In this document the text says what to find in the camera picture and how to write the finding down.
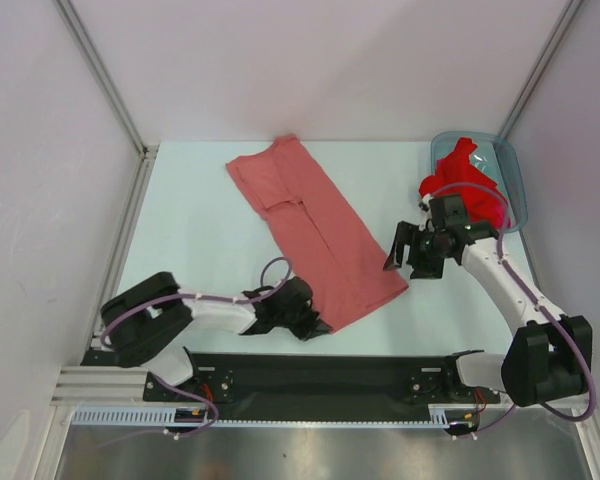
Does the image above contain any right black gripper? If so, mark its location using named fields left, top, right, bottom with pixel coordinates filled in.
left=382, top=220, right=450, bottom=280

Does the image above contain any right aluminium corner post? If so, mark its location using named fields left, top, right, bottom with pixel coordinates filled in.
left=498, top=0, right=587, bottom=138

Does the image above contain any bright red t shirt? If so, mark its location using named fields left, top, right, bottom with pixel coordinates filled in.
left=419, top=137, right=509, bottom=228

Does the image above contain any aluminium corner post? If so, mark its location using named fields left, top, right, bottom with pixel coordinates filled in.
left=52, top=0, right=148, bottom=158
left=498, top=0, right=587, bottom=138

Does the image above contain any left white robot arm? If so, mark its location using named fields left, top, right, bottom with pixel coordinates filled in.
left=100, top=272, right=332, bottom=400

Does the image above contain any grey slotted cable duct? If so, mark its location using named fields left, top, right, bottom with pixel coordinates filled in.
left=71, top=406, right=477, bottom=435

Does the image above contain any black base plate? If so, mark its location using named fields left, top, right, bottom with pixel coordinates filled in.
left=142, top=354, right=501, bottom=423

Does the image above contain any left aluminium corner post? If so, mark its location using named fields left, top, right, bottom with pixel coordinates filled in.
left=52, top=0, right=148, bottom=158

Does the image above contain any magenta pink garment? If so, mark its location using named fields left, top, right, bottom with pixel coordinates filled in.
left=495, top=205, right=512, bottom=231

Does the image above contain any salmon pink t shirt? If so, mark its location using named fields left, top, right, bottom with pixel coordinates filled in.
left=226, top=135, right=408, bottom=330

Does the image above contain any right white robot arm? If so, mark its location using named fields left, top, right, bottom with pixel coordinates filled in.
left=384, top=194, right=596, bottom=407

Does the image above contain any clear blue plastic bin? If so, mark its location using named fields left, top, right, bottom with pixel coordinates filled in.
left=430, top=131, right=528, bottom=232

